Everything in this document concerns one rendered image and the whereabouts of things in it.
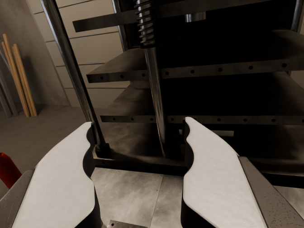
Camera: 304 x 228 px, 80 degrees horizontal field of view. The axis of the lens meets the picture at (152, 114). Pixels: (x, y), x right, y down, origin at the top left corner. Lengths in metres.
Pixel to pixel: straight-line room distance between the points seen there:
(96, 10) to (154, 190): 2.74
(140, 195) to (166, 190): 0.12
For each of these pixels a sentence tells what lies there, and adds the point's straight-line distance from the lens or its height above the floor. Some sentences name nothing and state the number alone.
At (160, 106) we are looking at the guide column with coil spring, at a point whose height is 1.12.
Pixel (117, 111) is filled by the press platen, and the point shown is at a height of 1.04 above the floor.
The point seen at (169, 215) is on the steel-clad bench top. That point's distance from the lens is 0.85.
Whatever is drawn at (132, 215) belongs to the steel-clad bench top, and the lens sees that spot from 0.88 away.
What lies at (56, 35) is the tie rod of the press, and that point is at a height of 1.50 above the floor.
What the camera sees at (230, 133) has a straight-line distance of 0.99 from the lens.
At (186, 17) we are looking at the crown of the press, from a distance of 1.09.
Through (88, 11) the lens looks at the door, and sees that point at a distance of 3.27.
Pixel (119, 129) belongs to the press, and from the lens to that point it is 1.42.
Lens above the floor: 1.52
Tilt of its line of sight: 29 degrees down
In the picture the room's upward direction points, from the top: 10 degrees counter-clockwise
